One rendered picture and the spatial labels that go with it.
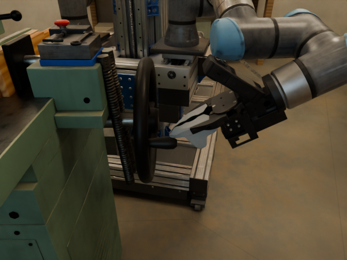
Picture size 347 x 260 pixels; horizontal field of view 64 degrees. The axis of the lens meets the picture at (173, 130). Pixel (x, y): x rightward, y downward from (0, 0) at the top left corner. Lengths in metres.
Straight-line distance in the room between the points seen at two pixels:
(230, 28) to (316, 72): 0.16
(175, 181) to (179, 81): 0.53
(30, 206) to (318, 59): 0.55
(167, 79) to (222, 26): 0.62
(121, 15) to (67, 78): 0.83
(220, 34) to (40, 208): 0.44
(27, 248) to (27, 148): 0.23
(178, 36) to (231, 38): 0.69
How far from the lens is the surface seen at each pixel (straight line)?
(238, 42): 0.52
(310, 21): 0.59
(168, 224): 1.46
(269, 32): 0.54
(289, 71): 0.50
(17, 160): 0.48
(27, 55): 0.66
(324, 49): 0.52
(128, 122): 0.64
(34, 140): 0.53
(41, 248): 0.65
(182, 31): 1.19
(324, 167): 2.02
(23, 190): 0.54
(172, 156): 1.52
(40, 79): 0.59
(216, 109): 0.50
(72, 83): 0.57
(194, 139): 0.52
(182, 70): 1.09
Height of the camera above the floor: 1.13
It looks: 32 degrees down
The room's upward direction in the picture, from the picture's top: straight up
